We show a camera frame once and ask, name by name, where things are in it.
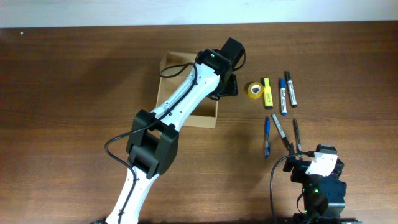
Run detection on cardboard box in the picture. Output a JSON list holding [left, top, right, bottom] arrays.
[[153, 52, 220, 130]]

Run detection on blue ballpoint pen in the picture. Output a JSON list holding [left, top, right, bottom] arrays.
[[264, 116, 271, 159]]

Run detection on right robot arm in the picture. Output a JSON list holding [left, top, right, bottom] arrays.
[[283, 144, 347, 224]]

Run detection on black ballpoint pen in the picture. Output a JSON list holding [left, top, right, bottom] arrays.
[[293, 119, 302, 152]]

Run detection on yellow tape roll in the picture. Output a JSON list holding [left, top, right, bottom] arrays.
[[247, 82, 264, 99]]

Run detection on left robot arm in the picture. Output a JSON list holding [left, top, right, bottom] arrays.
[[99, 37, 246, 224]]

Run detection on grey Sharpie marker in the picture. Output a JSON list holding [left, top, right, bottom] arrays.
[[272, 114, 290, 151]]

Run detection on blue whiteboard marker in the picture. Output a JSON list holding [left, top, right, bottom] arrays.
[[279, 78, 287, 116]]

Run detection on black whiteboard marker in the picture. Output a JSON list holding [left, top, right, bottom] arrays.
[[285, 71, 297, 108]]

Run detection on yellow highlighter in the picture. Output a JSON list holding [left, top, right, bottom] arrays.
[[262, 78, 274, 110]]

